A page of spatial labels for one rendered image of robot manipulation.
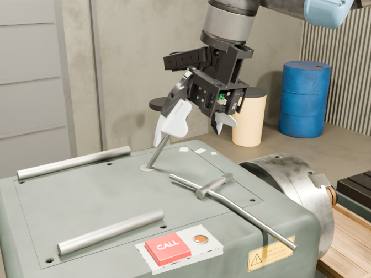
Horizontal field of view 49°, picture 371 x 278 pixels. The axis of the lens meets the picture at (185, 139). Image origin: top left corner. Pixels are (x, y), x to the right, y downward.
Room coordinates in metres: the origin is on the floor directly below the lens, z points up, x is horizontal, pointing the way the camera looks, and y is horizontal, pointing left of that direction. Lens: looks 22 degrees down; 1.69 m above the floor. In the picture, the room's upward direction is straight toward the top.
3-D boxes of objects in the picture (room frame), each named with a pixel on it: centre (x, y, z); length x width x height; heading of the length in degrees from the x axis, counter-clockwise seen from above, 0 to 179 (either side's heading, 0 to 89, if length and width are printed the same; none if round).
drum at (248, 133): (4.18, -0.67, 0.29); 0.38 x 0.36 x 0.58; 35
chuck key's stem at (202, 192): (0.79, -0.07, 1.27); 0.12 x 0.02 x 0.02; 140
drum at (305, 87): (4.52, -1.36, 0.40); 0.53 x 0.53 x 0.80
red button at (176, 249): (0.57, 0.03, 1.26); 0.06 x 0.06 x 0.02; 28
